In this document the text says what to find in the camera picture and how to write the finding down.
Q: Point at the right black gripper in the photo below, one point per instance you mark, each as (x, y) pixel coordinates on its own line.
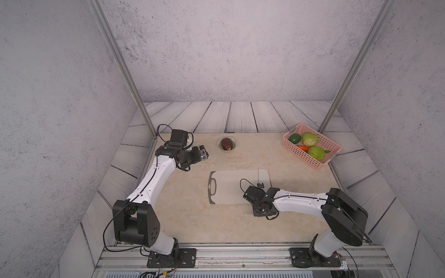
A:
(256, 214)

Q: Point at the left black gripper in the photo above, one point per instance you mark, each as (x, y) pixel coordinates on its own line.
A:
(197, 156)

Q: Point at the grey-rimmed white cutting board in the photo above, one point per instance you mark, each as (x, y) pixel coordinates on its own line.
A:
(225, 188)

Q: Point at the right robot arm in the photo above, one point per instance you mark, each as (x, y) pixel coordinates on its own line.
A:
(346, 219)

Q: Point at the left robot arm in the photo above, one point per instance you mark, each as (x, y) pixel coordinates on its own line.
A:
(134, 219)

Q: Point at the small patterned bowl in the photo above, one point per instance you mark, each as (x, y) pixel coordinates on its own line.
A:
(219, 144)

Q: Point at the purple eggplant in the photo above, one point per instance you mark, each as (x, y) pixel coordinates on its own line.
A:
(227, 144)

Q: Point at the orange carrot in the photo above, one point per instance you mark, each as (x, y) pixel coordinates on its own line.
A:
(304, 148)

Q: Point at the dark green avocado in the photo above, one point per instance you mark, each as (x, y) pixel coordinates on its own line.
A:
(295, 138)

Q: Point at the lower green cabbage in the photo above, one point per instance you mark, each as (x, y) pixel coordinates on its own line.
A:
(317, 153)

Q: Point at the green cabbage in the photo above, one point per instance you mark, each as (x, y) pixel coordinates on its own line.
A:
(310, 139)
(317, 153)

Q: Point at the pink plastic basket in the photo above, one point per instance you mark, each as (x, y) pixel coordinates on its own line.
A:
(324, 142)

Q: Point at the upper green cabbage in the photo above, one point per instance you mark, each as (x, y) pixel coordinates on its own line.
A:
(310, 139)

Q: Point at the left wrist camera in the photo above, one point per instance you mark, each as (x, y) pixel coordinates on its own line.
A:
(178, 138)

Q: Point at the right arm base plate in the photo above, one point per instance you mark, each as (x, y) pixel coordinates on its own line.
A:
(307, 258)

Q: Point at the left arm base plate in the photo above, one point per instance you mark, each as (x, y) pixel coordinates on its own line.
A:
(178, 258)

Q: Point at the aluminium mounting rail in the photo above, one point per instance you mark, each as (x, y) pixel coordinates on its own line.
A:
(242, 260)

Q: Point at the left aluminium frame post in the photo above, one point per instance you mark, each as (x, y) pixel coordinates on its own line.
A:
(111, 42)

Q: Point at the aluminium frame post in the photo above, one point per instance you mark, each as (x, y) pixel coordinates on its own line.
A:
(367, 44)
(111, 42)

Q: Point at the right aluminium frame post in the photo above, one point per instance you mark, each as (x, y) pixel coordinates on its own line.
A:
(367, 44)

